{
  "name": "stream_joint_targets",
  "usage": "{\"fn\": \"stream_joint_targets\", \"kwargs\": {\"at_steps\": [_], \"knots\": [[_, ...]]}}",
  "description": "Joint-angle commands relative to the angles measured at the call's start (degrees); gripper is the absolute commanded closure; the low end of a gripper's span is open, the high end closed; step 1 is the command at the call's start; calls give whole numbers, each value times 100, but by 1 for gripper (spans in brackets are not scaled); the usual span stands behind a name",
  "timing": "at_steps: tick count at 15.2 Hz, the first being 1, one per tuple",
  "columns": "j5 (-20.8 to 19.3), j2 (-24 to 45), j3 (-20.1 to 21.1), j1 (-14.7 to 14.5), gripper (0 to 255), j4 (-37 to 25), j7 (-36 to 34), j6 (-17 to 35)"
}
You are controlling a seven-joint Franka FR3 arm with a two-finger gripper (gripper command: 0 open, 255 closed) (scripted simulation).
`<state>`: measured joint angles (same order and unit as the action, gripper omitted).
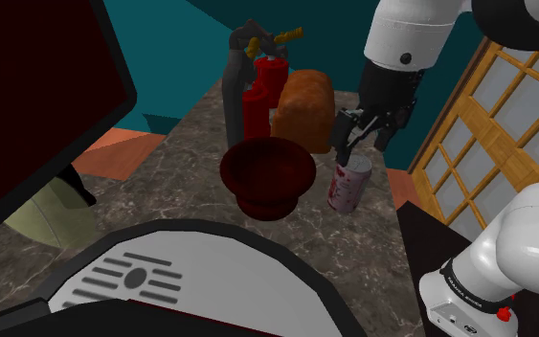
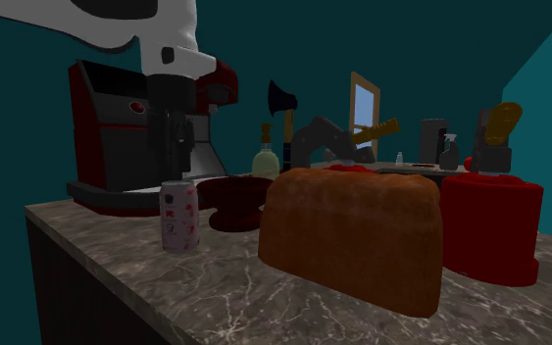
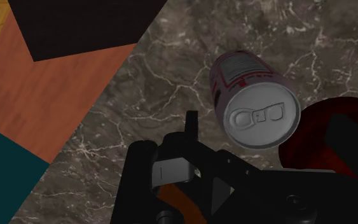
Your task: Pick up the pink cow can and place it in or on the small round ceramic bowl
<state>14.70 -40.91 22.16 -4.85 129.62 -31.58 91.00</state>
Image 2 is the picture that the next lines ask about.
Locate red and black coffee machine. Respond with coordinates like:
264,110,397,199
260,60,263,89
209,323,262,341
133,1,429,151
66,59,239,219

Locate pale green bottle brown cap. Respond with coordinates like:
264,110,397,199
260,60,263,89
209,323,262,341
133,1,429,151
250,123,282,181

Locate dark red bowl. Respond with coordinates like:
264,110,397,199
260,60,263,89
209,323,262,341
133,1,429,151
195,174,276,234

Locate pink and white drink can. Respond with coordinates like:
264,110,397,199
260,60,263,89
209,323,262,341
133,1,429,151
159,179,202,254

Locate dark grey angular holder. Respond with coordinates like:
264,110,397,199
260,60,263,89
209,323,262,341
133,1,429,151
289,115,377,172

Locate yellow ridged stick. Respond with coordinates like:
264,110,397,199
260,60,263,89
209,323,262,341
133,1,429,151
351,118,402,146

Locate brown toaster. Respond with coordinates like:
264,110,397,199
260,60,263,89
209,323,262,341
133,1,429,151
257,166,444,320

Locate grey side counter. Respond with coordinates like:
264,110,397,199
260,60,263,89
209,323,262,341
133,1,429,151
310,160,472,188

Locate dark grey upright appliance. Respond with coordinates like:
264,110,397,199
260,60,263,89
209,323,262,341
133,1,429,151
418,118,449,165

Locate dark spray bottle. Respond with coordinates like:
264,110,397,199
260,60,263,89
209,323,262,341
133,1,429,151
438,132,461,172

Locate yellow bread loaf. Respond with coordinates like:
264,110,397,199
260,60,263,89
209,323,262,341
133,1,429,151
483,101,525,147

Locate red round appliance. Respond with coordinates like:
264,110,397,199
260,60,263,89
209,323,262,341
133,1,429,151
439,144,545,288

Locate black axe with wooden handle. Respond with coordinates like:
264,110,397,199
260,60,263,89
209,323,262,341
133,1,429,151
267,78,300,173

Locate window with wooden frame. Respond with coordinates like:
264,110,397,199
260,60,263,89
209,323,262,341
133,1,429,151
348,71,382,145

